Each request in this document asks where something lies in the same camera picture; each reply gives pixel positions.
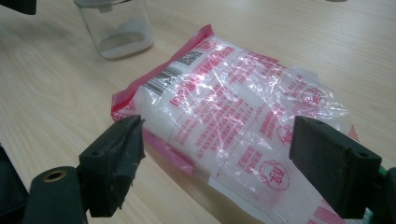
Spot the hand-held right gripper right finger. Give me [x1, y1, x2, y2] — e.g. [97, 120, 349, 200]
[289, 115, 383, 219]

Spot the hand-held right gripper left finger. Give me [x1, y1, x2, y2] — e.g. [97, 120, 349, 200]
[76, 114, 148, 218]

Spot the clear glass jar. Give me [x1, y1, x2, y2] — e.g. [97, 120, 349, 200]
[73, 0, 154, 60]

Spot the clear plastic bag pink print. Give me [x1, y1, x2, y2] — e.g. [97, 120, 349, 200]
[110, 23, 375, 224]

